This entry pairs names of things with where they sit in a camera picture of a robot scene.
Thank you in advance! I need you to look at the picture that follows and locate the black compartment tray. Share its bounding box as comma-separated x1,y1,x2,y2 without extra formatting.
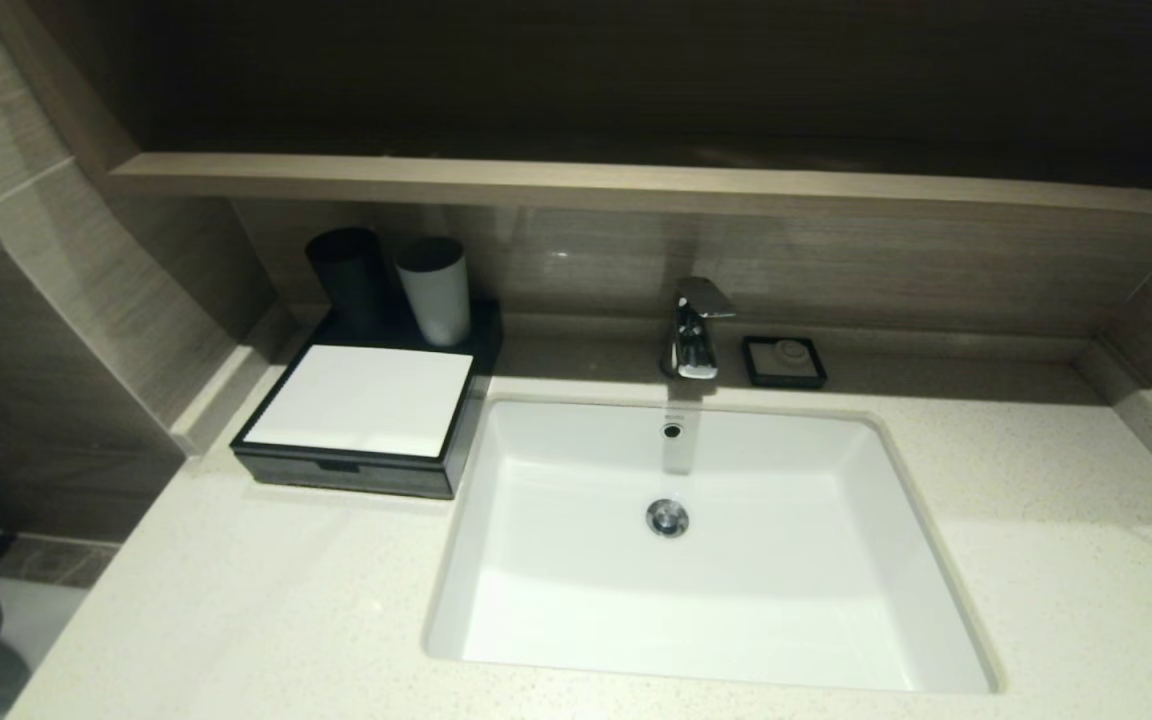
232,448,455,499

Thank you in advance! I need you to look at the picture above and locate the black amenity drawer box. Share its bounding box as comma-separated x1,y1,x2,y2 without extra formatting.
230,300,504,500

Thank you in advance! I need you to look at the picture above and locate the white plate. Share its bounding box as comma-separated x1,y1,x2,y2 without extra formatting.
244,345,475,459

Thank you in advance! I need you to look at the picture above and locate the chrome faucet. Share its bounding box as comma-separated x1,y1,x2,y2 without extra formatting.
661,277,737,381

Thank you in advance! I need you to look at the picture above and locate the white cup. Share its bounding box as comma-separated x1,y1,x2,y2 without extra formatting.
394,237,472,348

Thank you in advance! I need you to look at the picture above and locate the black square soap dish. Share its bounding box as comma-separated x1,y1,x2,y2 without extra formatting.
742,335,828,390

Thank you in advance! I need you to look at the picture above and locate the chrome sink drain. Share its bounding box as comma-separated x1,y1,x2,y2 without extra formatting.
646,498,690,539

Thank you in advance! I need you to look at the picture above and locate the black cup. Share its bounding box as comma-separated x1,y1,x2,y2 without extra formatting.
306,227,389,337

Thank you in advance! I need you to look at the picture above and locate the white ceramic sink basin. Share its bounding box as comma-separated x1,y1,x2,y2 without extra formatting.
423,397,1003,696

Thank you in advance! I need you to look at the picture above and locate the long wooden wall shelf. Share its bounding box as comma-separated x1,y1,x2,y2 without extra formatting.
111,152,1152,223

